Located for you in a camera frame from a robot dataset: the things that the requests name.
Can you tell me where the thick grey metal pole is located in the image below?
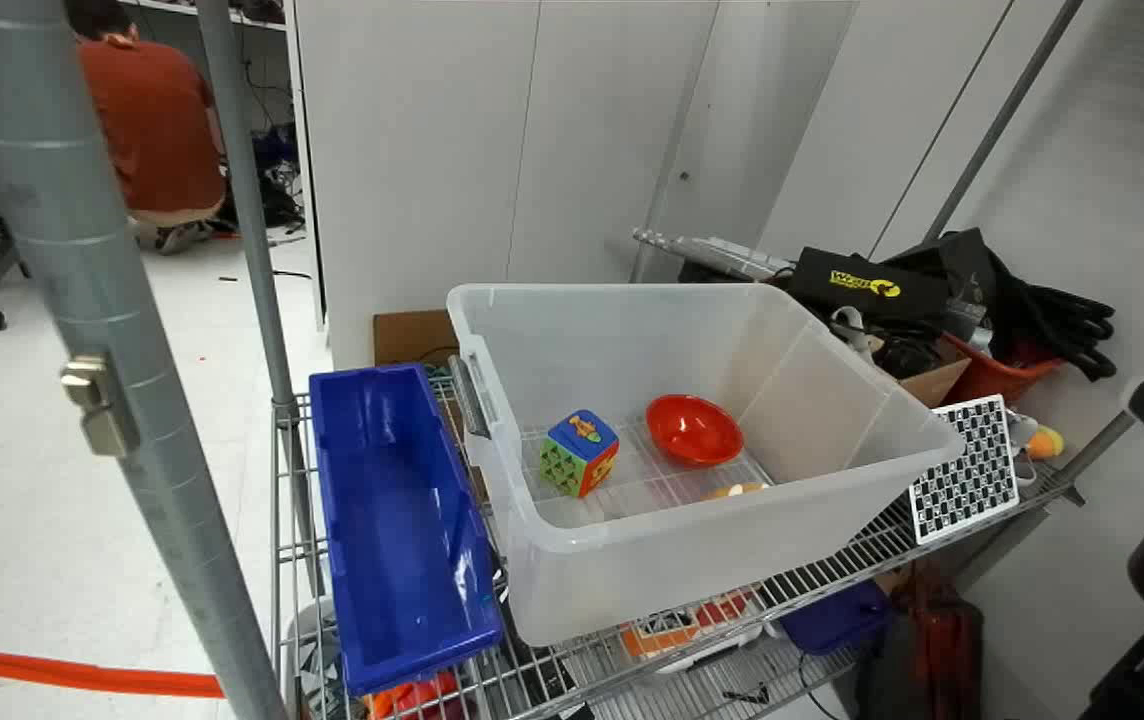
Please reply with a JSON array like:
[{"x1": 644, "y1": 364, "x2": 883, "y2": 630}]
[{"x1": 0, "y1": 0, "x2": 290, "y2": 720}]

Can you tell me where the silver wrapped tube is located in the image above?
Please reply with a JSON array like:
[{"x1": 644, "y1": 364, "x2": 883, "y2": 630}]
[{"x1": 625, "y1": 224, "x2": 798, "y2": 279}]

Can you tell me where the red bowl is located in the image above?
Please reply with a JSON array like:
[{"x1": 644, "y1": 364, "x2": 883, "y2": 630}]
[{"x1": 641, "y1": 390, "x2": 747, "y2": 473}]

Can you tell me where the small blue container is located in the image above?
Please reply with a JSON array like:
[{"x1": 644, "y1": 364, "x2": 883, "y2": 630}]
[{"x1": 777, "y1": 579, "x2": 895, "y2": 657}]

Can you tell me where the orange ball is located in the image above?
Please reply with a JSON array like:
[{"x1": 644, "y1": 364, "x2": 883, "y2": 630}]
[{"x1": 1020, "y1": 418, "x2": 1070, "y2": 463}]

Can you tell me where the cardboard box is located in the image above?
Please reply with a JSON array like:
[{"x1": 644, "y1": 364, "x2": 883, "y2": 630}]
[
  {"x1": 367, "y1": 308, "x2": 462, "y2": 373},
  {"x1": 895, "y1": 355, "x2": 976, "y2": 407}
]

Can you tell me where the colourful soft cube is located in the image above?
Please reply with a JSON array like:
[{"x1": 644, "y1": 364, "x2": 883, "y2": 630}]
[{"x1": 537, "y1": 407, "x2": 625, "y2": 499}]

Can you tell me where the metal clamp bracket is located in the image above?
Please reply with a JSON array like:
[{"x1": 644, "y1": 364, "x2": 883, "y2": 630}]
[{"x1": 56, "y1": 347, "x2": 143, "y2": 459}]

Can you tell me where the orange white printed package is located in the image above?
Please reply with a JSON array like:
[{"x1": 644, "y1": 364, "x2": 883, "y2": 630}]
[{"x1": 618, "y1": 586, "x2": 768, "y2": 668}]

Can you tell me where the black backpack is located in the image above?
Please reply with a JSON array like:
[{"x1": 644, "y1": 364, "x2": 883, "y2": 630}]
[{"x1": 218, "y1": 122, "x2": 307, "y2": 235}]

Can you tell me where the thin grey metal pole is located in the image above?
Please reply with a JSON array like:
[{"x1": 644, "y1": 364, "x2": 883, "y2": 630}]
[{"x1": 193, "y1": 0, "x2": 303, "y2": 430}]

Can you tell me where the white cable loop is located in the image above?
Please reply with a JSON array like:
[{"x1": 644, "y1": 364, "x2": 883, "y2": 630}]
[{"x1": 828, "y1": 300, "x2": 889, "y2": 355}]

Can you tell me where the clear plastic storage bin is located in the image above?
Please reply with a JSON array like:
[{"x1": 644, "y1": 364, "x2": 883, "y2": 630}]
[{"x1": 443, "y1": 279, "x2": 969, "y2": 650}]

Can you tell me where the red object under shelf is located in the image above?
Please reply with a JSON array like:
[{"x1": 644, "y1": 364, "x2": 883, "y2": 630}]
[{"x1": 365, "y1": 672, "x2": 468, "y2": 720}]

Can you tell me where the metal wire rack cart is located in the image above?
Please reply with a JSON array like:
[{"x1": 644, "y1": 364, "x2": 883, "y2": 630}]
[{"x1": 268, "y1": 355, "x2": 1086, "y2": 720}]

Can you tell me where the person in orange shirt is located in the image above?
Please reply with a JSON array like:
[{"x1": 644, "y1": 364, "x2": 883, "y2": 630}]
[{"x1": 60, "y1": 0, "x2": 231, "y2": 254}]

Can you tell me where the black crumpled cloth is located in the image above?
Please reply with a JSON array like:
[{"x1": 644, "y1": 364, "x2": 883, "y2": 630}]
[{"x1": 917, "y1": 224, "x2": 1121, "y2": 383}]

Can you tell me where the dark red bag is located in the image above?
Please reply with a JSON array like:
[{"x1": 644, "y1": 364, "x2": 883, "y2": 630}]
[{"x1": 866, "y1": 562, "x2": 989, "y2": 720}]

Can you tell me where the red plastic container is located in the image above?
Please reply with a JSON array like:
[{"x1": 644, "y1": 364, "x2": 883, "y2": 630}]
[{"x1": 949, "y1": 335, "x2": 1070, "y2": 404}]

